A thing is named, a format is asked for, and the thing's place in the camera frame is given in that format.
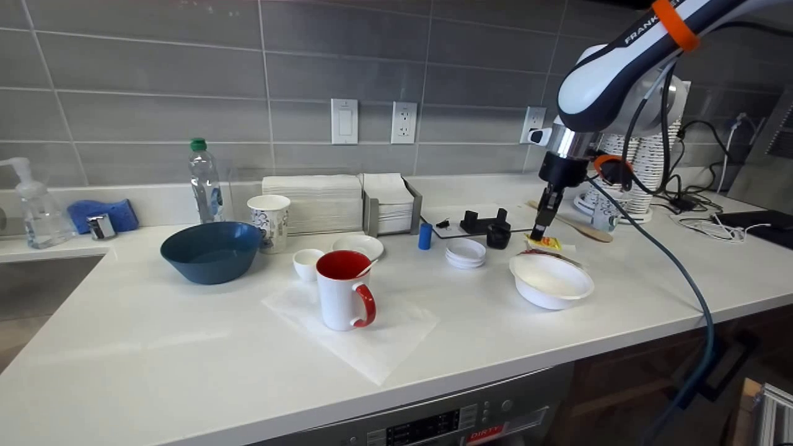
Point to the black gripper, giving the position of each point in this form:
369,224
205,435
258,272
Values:
561,174

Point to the small white cup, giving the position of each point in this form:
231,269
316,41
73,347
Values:
309,264

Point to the dark cabinet front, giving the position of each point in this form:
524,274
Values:
627,387

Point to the black flat device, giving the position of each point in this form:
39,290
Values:
763,227

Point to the white wall outlet with plug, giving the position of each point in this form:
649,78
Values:
533,114

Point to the yellow mustard sachet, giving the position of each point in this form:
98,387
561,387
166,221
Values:
545,245

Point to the clear water bottle green cap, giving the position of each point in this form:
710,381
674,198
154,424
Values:
205,187

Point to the small white dish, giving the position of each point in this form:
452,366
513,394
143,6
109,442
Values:
363,245

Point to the small blue cylinder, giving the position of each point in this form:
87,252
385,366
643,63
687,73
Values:
425,239

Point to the black power plug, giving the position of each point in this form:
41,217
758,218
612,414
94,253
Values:
542,136

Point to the dark blue bowl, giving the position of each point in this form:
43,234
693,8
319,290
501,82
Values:
212,262

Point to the white round bowl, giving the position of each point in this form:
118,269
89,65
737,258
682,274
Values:
548,285

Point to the clear soap dispenser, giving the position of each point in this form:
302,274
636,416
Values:
41,218

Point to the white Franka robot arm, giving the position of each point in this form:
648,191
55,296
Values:
610,76

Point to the small metal can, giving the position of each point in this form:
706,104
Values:
99,227

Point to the white metal frame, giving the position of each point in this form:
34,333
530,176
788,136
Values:
777,413

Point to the white patterned paper cup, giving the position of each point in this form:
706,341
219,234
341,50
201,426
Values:
271,218

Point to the black phone holder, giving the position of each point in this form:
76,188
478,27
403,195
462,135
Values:
471,221

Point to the large white paper napkin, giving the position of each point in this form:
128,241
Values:
379,347

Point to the metal napkin dispenser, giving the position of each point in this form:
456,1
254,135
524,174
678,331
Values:
387,207

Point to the black binder clip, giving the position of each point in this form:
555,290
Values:
441,221

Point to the blue sponge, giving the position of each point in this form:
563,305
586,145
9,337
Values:
122,215

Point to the white wall switch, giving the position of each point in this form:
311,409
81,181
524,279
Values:
345,123

